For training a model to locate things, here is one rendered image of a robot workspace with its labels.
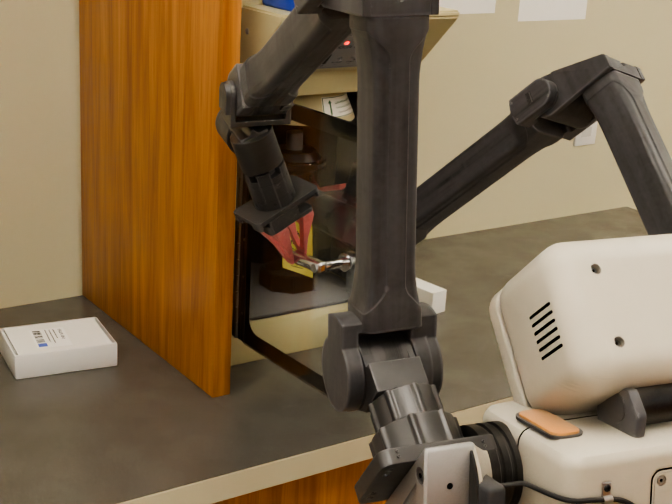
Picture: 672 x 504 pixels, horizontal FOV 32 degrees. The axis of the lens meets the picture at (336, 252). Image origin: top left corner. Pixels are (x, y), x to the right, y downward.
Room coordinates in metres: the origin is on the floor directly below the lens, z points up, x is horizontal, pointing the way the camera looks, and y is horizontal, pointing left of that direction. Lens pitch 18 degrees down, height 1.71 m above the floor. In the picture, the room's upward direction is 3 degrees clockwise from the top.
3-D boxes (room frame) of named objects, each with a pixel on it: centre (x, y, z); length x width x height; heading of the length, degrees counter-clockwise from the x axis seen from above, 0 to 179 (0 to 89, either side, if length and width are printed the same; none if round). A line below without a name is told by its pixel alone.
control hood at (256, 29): (1.78, 0.00, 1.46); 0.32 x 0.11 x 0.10; 125
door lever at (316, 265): (1.53, 0.03, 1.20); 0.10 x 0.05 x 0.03; 38
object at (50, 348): (1.73, 0.43, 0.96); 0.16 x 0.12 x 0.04; 118
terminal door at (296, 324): (1.61, 0.05, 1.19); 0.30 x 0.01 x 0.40; 38
